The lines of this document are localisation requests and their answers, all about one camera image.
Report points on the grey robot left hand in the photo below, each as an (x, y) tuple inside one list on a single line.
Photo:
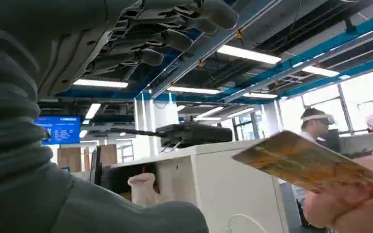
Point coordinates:
[(61, 29)]

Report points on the yellow printed card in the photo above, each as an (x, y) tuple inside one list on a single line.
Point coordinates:
[(302, 160)]

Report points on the ribbed grey robot left arm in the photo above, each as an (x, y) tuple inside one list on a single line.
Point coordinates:
[(6, 122)]

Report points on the long ceiling light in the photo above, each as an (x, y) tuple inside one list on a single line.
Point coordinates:
[(93, 111), (193, 90), (260, 95), (249, 54), (320, 71), (100, 83), (209, 112)]

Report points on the blue monitor screen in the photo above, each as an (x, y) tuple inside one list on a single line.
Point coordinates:
[(61, 129)]

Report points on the white pillar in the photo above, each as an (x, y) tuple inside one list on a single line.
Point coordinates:
[(144, 119)]

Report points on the wide cardboard box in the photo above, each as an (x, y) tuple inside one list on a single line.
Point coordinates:
[(69, 159)]

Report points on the black machine with long rod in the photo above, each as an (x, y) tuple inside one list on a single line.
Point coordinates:
[(193, 133)]

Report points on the white cabinet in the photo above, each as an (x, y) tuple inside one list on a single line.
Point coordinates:
[(225, 180)]

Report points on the white headset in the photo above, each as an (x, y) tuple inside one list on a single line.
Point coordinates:
[(318, 117)]

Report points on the person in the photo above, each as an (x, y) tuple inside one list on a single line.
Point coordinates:
[(315, 128)]

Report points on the small black device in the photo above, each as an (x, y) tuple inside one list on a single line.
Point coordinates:
[(362, 153)]

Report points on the grey desk partition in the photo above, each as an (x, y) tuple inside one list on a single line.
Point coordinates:
[(366, 141)]

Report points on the person's hand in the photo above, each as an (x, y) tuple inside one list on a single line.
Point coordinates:
[(350, 205)]

